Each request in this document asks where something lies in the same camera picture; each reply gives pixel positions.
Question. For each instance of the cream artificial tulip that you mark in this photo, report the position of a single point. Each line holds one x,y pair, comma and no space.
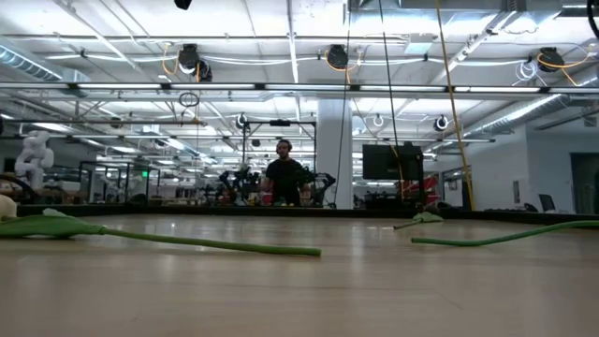
56,227

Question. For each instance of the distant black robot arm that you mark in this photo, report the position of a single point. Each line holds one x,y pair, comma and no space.
243,180
323,180

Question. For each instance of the long ceiling light strip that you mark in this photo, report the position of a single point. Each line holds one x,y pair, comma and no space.
299,87

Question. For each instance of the person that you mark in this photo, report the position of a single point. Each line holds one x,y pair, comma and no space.
284,175

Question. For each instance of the white square column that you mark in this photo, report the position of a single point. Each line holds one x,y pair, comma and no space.
327,154

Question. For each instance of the black monitor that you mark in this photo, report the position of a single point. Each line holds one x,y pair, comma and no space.
384,164

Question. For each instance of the black workstation desk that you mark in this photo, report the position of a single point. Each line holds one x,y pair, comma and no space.
388,196

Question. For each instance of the red equipment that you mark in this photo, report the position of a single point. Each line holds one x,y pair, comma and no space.
430,185

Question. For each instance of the black office chair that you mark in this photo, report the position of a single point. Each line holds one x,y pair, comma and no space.
546,202

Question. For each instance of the grey door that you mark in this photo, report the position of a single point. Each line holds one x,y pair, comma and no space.
585,182

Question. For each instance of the black gantry frame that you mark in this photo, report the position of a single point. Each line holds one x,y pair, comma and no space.
280,122

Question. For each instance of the silver air duct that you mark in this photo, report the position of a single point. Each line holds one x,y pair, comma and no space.
28,63
524,114

